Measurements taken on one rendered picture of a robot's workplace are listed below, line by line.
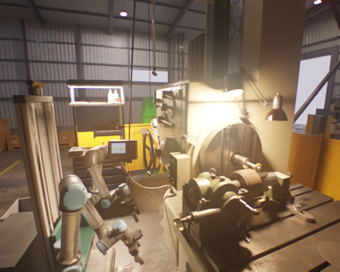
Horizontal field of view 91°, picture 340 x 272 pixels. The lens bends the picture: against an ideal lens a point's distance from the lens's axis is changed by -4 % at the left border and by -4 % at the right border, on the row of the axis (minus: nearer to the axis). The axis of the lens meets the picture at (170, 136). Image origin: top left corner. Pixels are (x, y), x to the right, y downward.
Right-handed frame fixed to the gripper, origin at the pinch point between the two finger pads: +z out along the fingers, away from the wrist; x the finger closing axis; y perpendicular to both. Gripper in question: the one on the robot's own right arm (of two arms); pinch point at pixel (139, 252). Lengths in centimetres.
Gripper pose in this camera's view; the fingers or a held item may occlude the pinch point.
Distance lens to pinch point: 141.4
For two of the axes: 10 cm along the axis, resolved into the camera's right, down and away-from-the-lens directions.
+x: 3.3, 3.1, -8.9
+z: 3.4, 8.4, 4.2
